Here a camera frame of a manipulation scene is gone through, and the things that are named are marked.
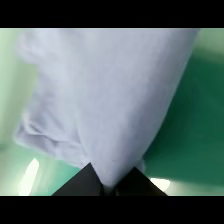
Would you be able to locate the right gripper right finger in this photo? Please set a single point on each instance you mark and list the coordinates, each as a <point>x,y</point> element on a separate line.
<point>138,185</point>

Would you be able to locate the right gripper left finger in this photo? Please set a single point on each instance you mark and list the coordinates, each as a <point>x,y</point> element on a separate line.
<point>83,183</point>

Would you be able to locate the light blue shirt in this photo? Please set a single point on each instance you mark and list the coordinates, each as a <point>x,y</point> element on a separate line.
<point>110,96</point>

